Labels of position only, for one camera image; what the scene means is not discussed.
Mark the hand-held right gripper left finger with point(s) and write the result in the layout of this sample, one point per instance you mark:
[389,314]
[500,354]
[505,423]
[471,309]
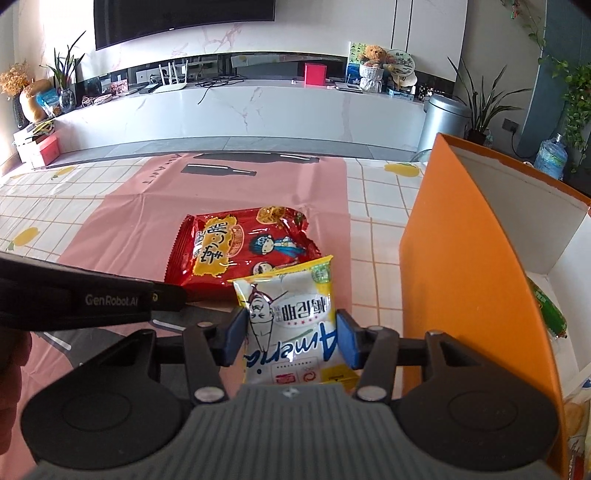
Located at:
[233,337]

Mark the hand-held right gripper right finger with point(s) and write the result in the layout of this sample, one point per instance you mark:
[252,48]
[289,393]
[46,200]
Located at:
[348,339]

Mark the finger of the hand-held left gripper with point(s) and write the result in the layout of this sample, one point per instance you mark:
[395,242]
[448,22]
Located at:
[168,296]

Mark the yellow and white snack packet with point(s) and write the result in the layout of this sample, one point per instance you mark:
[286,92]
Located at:
[286,323]

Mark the red snack packet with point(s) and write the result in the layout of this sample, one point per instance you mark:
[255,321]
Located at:
[221,244]

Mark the orange cardboard box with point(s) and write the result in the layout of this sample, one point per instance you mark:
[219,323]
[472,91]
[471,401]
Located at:
[452,277]

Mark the green sausage stick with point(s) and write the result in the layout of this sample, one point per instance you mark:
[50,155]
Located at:
[547,309]

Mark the yellow chip packet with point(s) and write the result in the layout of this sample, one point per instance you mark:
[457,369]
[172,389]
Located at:
[575,415]

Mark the person's left hand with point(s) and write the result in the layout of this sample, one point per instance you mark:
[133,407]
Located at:
[11,392]

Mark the pink mat with bottle print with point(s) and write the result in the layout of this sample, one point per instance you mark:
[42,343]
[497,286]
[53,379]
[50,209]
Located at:
[138,207]

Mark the checkered tablecloth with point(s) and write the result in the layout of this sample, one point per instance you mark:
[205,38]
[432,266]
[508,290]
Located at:
[378,221]

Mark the red storage box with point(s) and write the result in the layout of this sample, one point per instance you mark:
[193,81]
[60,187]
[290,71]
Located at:
[45,150]

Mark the brown plush toy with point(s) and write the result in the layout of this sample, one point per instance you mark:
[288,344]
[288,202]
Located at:
[37,99]

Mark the white marble media cabinet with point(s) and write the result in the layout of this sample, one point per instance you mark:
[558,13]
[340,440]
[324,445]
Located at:
[231,110]

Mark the vase of dried flowers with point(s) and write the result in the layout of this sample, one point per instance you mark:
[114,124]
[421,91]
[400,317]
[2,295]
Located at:
[14,87]

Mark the potted orchid plant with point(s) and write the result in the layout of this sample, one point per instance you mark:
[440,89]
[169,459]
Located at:
[64,78]

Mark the white router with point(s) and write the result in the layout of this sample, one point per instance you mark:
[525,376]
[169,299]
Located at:
[171,83]

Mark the silver trash can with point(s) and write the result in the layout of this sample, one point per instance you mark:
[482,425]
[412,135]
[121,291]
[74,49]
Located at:
[441,124]

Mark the potted snake plant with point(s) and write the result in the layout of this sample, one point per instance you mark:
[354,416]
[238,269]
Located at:
[480,115]

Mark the small pink box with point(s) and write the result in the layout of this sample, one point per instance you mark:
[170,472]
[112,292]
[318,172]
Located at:
[316,74]

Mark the blue water jug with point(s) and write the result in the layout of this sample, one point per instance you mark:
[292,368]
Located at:
[550,159]

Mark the round paper fan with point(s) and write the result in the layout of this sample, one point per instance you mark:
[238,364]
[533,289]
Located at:
[400,67]

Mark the black television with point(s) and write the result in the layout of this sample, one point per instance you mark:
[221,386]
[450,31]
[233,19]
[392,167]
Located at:
[184,18]

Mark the brown teddy bear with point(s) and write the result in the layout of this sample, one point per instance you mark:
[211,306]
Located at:
[373,54]

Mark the hanging green vine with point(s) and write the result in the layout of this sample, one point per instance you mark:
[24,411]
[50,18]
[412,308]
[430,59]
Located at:
[575,92]

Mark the wall socket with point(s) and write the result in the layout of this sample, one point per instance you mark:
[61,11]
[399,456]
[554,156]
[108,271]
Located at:
[510,124]

